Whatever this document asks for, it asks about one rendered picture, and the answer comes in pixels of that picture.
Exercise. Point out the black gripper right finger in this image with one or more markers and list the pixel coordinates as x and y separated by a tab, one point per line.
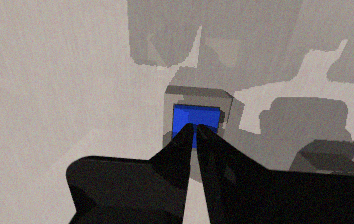
239	190

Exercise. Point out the blue button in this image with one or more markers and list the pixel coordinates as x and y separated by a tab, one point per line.
194	105

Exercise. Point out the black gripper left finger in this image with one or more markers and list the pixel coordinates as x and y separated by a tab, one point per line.
158	183

